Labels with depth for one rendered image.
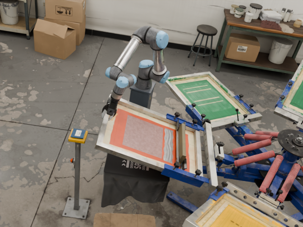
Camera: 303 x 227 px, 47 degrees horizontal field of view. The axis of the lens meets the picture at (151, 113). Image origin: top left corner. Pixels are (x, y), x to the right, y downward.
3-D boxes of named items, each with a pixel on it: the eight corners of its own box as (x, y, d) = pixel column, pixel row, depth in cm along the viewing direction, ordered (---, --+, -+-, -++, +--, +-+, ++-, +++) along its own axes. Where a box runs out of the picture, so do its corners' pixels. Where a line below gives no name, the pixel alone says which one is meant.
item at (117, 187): (102, 208, 275) (106, 172, 249) (103, 204, 278) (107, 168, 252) (159, 216, 277) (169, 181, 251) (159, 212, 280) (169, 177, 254)
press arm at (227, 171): (122, 163, 271) (122, 157, 267) (123, 157, 276) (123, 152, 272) (276, 186, 276) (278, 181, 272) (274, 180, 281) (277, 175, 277)
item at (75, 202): (61, 216, 324) (60, 141, 266) (67, 197, 342) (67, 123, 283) (85, 219, 325) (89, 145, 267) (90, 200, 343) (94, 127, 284)
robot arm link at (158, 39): (155, 71, 296) (152, 22, 251) (171, 78, 291) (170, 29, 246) (148, 80, 291) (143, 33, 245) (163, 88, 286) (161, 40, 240)
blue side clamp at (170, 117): (163, 123, 280) (167, 116, 276) (163, 119, 284) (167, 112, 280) (196, 135, 286) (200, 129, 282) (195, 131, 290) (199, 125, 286)
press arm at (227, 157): (211, 159, 262) (214, 155, 259) (210, 153, 267) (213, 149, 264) (231, 166, 266) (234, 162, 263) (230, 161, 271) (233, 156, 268)
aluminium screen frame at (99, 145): (94, 148, 226) (96, 144, 224) (108, 97, 273) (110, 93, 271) (200, 185, 242) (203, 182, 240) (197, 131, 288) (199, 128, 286)
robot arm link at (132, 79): (125, 70, 246) (116, 74, 237) (138, 76, 242) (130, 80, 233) (123, 79, 250) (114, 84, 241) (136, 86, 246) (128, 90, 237)
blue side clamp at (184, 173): (160, 174, 236) (165, 167, 232) (161, 168, 240) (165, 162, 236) (199, 188, 242) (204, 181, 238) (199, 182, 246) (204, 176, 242)
